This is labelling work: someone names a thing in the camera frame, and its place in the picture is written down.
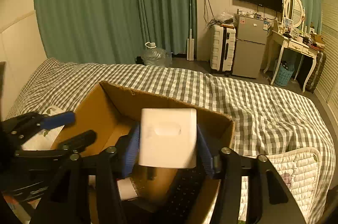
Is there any white power adapter cube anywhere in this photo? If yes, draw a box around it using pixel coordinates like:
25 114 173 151
139 108 197 180

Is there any white floral quilt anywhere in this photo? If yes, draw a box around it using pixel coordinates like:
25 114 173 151
267 147 321 223

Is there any cardboard box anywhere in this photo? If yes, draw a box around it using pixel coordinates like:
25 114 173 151
55 82 235 205

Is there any grey checkered bedsheet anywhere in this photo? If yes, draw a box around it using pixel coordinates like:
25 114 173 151
8 58 336 223

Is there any clear water jug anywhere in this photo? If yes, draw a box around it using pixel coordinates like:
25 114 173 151
141 42 172 68

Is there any teal waste basket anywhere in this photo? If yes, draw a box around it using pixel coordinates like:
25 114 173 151
274 61 294 87

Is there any white dressing table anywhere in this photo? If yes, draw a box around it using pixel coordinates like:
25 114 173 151
263 28 320 93

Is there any silver mini fridge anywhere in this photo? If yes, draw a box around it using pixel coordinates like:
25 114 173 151
232 15 269 78

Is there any white suitcase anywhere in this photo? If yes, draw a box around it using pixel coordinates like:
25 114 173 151
210 25 236 72

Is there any white oval vanity mirror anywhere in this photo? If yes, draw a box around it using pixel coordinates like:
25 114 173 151
283 0 305 28

